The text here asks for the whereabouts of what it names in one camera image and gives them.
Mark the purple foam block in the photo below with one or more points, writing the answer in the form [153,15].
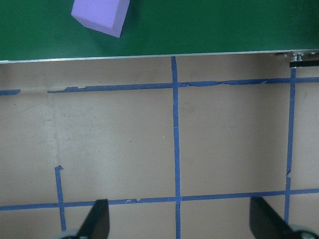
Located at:
[99,15]

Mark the green belt conveyor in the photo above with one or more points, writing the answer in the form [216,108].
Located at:
[199,25]

